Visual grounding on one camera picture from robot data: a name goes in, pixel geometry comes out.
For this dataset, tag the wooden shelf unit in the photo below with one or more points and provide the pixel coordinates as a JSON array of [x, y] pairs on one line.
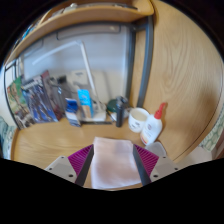
[[83, 18]]

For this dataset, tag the white desk lamp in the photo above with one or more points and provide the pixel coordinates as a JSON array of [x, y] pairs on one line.
[[87, 66]]

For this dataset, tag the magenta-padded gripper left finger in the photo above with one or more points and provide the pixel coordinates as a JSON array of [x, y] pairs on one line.
[[60, 168]]

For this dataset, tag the clear bottle with dark cap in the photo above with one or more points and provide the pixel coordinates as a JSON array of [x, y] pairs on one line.
[[62, 95]]

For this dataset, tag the green tree figure toy box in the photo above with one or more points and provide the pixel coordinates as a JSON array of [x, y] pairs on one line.
[[16, 103]]

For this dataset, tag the green patterned hanging cloth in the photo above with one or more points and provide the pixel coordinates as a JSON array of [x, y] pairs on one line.
[[215, 133]]

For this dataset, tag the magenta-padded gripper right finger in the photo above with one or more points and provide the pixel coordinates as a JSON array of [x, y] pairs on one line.
[[165, 166]]

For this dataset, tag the white mug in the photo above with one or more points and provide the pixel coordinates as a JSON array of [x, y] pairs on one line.
[[137, 121]]

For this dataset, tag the blue-green bedding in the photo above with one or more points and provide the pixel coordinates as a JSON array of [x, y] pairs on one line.
[[6, 136]]

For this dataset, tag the clear plastic container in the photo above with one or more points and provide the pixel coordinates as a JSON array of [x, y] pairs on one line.
[[156, 149]]

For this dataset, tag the pale pink towel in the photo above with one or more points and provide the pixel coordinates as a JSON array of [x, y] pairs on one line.
[[113, 163]]

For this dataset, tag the light blue packet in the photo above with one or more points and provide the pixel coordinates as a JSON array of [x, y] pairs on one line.
[[85, 103]]

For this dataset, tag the dark green bowl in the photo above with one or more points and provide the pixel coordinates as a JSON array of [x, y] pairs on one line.
[[111, 106]]

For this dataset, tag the grey metal desk frame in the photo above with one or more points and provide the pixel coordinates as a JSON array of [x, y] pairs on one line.
[[146, 66]]

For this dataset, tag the blue robot model kit box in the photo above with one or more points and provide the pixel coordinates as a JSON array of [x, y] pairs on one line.
[[38, 100]]

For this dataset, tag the white red-pump lotion bottle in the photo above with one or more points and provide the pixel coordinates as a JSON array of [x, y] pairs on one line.
[[151, 128]]

